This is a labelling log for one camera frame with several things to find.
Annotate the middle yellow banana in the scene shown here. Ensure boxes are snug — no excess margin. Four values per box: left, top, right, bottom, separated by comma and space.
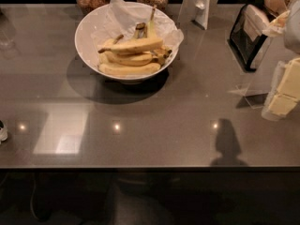
97, 35, 172, 67

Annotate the bottom yellow banana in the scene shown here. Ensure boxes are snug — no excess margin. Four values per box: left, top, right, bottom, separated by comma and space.
98, 63, 160, 77

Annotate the top yellow banana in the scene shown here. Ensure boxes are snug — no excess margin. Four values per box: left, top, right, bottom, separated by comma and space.
98, 37, 163, 54

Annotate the upright yellow banana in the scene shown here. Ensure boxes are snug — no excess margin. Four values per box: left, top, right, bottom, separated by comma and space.
133, 6, 157, 38

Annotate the white ceramic bowl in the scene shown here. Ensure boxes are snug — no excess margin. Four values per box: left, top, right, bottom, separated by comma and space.
74, 12, 179, 83

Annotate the white paper liner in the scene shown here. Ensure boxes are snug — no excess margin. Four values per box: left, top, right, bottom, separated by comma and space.
90, 0, 184, 51

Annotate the clear acrylic stand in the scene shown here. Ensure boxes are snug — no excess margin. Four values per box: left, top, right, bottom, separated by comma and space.
228, 84, 267, 109

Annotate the white paper bag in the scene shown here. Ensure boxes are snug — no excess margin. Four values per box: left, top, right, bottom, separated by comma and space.
177, 0, 218, 30

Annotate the brown paper bag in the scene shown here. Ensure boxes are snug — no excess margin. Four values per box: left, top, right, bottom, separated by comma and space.
262, 0, 300, 38

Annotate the black wire napkin holder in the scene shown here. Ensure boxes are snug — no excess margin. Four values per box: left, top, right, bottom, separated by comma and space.
228, 5, 269, 72

